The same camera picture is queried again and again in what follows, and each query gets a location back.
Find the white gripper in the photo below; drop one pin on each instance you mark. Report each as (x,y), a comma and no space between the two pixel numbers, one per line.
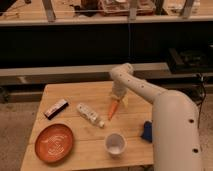
(118,91)

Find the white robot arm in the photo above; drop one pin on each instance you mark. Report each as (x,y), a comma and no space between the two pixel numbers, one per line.
(175,135)

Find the blue sponge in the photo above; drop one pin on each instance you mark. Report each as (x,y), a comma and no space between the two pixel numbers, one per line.
(147,132)

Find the white paper cup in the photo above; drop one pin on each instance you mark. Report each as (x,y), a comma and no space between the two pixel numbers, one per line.
(115,144)

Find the black and white snack bar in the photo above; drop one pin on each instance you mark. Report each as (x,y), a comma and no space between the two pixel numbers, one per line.
(55,109)

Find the black box on shelf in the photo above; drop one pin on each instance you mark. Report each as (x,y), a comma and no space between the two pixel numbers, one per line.
(190,60)

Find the orange plate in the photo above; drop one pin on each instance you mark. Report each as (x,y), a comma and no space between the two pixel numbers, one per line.
(54,143)

